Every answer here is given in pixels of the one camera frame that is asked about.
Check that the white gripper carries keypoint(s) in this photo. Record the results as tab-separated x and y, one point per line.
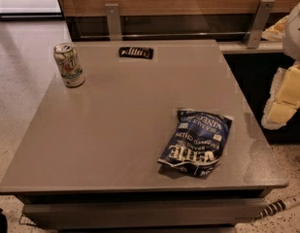
295	33

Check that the blue kettle chip bag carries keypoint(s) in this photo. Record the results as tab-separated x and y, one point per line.
197	145

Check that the black rxbar chocolate bar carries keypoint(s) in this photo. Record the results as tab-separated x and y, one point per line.
136	52

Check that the striped black white tube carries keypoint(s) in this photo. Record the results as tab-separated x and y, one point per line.
278	206

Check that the white green soda can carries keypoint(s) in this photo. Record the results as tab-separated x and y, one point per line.
69	66

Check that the grey table with drawer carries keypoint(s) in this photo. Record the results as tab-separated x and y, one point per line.
88	161

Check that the right metal bracket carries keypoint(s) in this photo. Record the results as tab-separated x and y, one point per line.
253	36

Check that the metal bracket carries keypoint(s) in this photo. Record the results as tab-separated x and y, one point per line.
253	36
113	20

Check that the left metal bracket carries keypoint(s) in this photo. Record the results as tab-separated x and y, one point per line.
113	20

